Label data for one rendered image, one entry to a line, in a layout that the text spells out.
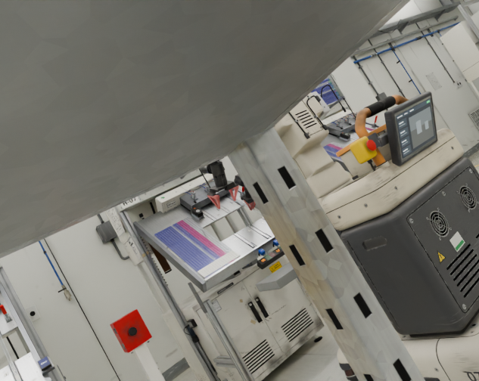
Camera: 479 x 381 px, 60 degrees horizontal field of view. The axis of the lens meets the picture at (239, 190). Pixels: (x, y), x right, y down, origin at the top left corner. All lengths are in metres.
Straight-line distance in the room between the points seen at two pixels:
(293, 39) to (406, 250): 1.17
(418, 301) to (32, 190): 1.29
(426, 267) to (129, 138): 1.21
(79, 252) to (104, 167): 3.84
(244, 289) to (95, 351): 1.79
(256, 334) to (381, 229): 1.43
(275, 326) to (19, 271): 2.28
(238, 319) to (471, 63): 4.88
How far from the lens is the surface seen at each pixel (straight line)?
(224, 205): 2.63
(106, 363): 3.98
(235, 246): 2.32
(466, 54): 6.40
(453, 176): 1.58
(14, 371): 2.07
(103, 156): 0.17
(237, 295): 2.53
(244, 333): 2.53
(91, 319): 3.96
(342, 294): 0.29
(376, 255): 1.38
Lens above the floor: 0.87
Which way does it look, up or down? 4 degrees up
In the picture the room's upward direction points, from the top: 30 degrees counter-clockwise
